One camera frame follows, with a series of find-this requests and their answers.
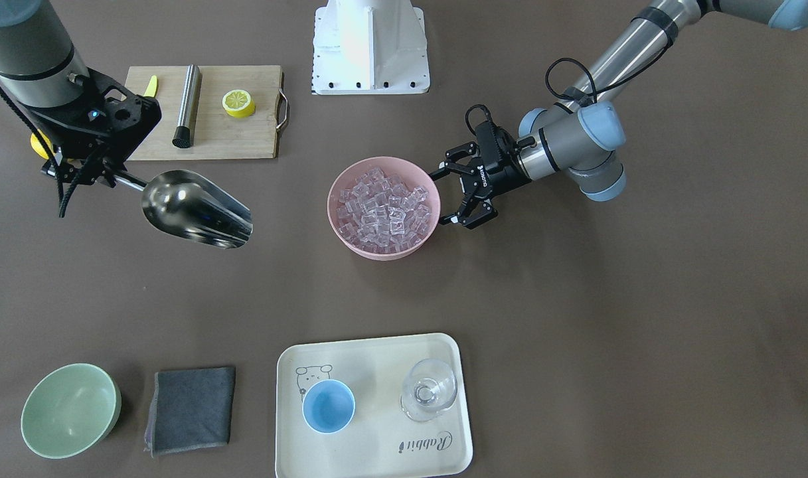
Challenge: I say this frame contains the green bowl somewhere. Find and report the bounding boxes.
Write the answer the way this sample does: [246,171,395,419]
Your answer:
[19,363,121,459]

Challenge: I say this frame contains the lower yellow lemon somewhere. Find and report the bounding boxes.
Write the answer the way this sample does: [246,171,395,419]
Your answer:
[30,130,54,160]

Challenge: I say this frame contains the pile of clear ice cubes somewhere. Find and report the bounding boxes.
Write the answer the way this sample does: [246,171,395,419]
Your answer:
[331,165,436,256]

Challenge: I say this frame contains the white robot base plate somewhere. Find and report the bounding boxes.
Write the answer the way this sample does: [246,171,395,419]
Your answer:
[311,1,431,95]

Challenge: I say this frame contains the pink bowl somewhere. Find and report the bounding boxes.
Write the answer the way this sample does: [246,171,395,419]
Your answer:
[327,155,441,261]

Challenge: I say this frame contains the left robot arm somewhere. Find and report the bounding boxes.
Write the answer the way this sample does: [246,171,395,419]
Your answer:
[430,1,808,229]

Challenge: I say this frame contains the light blue plastic cup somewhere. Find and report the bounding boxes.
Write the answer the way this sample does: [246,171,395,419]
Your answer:
[301,379,356,434]

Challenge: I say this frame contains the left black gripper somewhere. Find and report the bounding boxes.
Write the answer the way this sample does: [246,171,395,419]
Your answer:
[429,121,532,230]

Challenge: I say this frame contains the stainless steel ice scoop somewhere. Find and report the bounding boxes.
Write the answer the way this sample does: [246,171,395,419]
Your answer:
[113,170,253,249]

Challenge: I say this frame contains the folded grey cloth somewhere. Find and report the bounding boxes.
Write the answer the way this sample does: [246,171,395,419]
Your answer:
[145,366,236,457]

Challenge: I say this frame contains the clear wine glass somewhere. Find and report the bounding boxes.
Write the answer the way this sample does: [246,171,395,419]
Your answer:
[400,358,459,422]

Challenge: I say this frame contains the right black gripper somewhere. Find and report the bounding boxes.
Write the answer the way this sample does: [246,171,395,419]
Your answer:
[19,68,162,188]

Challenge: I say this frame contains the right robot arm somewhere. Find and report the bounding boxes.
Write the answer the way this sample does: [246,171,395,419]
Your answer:
[0,1,161,190]

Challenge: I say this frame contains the yellow plastic knife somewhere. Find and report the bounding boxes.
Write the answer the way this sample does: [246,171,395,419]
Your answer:
[143,75,158,99]

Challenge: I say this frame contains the cream rabbit serving tray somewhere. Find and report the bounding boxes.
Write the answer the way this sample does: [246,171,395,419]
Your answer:
[274,333,474,477]

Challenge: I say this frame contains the wooden cutting board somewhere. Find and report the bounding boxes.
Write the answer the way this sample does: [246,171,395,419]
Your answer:
[125,64,287,161]

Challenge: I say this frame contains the half lemon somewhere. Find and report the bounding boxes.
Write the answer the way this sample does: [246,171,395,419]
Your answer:
[221,90,256,118]

